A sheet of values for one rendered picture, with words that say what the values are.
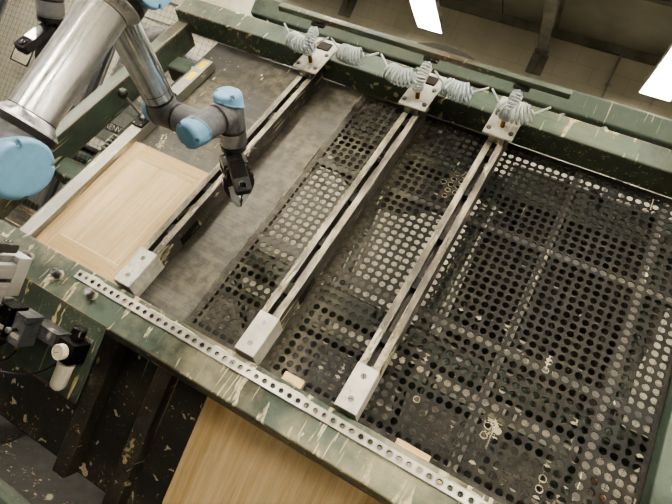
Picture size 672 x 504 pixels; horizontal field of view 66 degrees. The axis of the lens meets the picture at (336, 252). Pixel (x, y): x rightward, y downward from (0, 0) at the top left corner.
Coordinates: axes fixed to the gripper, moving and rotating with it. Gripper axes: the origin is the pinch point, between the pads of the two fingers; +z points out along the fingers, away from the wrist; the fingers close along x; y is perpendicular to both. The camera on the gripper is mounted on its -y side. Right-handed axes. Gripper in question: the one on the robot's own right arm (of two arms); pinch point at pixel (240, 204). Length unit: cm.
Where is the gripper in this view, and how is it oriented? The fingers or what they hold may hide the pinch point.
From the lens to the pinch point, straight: 158.1
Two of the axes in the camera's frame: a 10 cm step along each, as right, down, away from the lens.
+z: -0.5, 7.1, 7.0
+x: -9.2, 2.4, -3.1
